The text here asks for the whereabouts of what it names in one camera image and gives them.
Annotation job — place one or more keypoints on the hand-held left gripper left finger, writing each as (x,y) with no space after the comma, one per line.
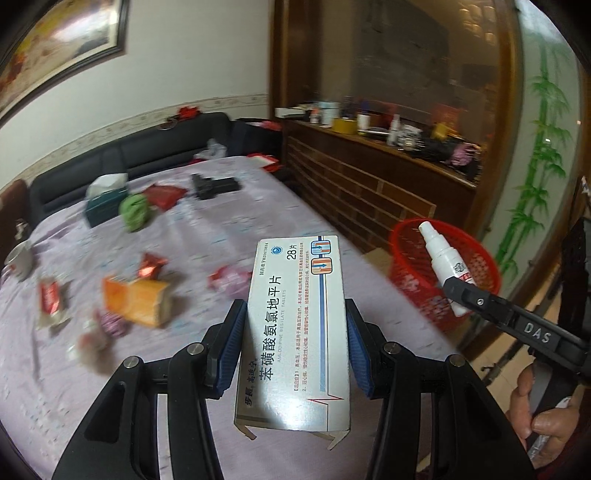
(230,350)

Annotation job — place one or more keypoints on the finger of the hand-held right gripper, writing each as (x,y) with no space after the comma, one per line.
(480,302)

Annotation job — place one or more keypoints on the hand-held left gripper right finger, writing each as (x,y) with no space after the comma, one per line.
(358,350)

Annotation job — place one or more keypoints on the white medicine box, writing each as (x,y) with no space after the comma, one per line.
(295,332)

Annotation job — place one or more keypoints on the white spray bottle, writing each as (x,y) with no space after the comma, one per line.
(438,249)

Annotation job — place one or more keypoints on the red plastic basket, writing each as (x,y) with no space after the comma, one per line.
(411,277)

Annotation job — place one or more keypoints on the person's right hand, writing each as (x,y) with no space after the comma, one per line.
(521,401)

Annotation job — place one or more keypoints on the crumpled red wrapper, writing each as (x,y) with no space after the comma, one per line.
(226,279)

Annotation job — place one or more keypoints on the person's dark patterned clothing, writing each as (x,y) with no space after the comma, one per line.
(575,258)

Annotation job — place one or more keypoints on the orange cardboard box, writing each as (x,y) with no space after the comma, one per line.
(138,300)

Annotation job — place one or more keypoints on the red-brown snack packet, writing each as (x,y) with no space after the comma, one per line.
(152,266)

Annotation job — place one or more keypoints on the crumpled maroon wrapper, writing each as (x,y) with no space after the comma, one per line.
(112,324)

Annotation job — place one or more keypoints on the crumpled printed plastic bag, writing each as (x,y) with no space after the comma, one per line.
(90,346)

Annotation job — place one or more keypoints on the pink cloth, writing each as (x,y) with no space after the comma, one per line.
(461,154)

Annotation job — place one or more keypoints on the wooden cabinet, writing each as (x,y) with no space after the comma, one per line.
(360,189)

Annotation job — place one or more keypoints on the black toy gun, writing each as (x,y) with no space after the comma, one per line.
(214,185)

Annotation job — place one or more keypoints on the flat red pouch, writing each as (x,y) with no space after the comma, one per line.
(164,196)

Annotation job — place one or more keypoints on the green towel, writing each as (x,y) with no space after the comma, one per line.
(134,212)

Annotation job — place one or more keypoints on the red and white sachet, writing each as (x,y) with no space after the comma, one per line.
(51,302)

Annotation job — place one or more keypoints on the small white bottle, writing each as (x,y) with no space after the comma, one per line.
(395,131)

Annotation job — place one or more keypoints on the dark green tissue box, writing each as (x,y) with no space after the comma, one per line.
(104,205)

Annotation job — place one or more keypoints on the clear plastic bag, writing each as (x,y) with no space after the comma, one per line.
(211,148)

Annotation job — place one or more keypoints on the white paper roll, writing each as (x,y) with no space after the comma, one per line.
(364,122)

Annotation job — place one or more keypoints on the yellow tape roll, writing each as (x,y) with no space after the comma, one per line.
(345,126)

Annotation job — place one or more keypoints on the white cup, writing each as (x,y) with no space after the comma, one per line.
(21,263)

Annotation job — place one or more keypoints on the black sofa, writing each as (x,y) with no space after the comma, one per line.
(92,161)

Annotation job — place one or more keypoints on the white jar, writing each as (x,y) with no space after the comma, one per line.
(330,115)

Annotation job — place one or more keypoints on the red cloth bundle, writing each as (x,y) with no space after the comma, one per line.
(188,113)

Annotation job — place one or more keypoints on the flat white box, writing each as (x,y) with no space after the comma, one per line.
(291,112)

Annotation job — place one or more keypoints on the framed painting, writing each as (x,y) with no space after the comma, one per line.
(55,50)

